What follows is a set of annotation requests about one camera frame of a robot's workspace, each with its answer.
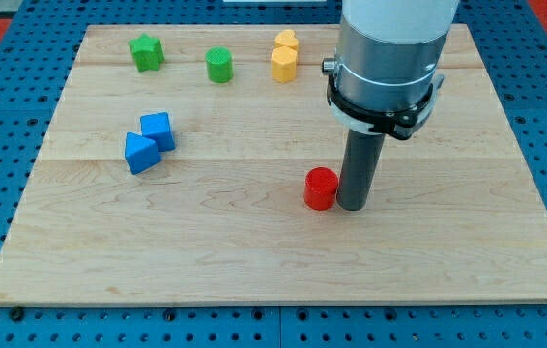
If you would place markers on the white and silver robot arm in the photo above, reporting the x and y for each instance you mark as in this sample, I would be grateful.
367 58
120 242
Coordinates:
382 78

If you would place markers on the blue cube block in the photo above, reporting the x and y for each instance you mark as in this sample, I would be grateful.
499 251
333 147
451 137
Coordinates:
157 127

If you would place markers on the green star block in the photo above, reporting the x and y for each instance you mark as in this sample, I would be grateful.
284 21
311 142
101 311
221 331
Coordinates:
147 53

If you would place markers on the red cylinder block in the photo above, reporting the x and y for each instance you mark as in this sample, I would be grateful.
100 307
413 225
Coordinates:
320 187

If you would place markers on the light wooden board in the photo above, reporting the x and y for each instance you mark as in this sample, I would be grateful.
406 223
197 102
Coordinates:
453 217

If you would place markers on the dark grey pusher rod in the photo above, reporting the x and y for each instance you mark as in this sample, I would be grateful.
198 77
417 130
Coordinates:
362 152

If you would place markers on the yellow hexagon block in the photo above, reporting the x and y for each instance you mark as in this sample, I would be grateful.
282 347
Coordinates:
284 64

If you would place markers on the green cylinder block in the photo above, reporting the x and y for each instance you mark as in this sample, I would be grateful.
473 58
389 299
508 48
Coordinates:
219 64

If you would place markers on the blue triangle block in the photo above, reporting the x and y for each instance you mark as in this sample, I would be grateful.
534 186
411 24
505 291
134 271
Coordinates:
141 153

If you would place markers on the yellow heart block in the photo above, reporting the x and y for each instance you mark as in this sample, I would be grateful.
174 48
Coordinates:
287 38

